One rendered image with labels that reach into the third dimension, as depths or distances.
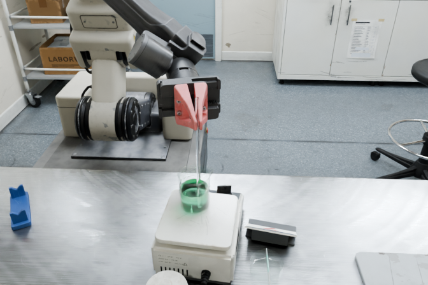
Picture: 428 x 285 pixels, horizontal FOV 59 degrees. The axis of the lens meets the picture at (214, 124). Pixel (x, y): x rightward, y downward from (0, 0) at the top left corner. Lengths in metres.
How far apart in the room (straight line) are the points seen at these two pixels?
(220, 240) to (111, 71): 0.95
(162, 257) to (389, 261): 0.38
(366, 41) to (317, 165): 1.26
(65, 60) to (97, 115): 1.49
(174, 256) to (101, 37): 0.94
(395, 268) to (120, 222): 0.49
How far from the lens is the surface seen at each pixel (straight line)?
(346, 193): 0.85
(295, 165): 2.20
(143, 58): 0.64
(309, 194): 0.83
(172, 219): 0.63
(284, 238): 0.70
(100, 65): 1.43
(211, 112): 0.61
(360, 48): 3.14
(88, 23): 1.41
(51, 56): 2.90
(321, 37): 3.04
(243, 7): 3.50
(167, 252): 0.62
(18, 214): 0.81
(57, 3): 2.80
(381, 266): 0.72
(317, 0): 2.96
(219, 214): 0.64
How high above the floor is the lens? 1.28
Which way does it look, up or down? 30 degrees down
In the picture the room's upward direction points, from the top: straight up
